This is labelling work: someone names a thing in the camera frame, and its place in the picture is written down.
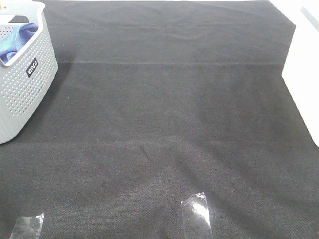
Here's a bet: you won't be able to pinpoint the blue microfibre towel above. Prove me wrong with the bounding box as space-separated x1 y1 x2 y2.
0 22 38 64

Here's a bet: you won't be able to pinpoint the black fabric table mat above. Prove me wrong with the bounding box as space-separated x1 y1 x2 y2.
0 0 319 239

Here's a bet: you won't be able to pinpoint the clear tape strip centre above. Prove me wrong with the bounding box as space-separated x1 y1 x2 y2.
181 192 212 239

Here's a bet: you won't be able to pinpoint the clear tape strip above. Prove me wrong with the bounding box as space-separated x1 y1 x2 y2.
9 213 45 239
181 192 212 239

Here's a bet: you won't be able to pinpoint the grey perforated plastic basket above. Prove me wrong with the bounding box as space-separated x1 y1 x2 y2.
0 0 58 143

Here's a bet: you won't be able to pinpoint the white box at right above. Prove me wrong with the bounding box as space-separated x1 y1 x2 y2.
271 0 319 145

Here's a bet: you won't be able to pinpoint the clear tape strip left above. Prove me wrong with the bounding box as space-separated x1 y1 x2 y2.
9 213 45 239

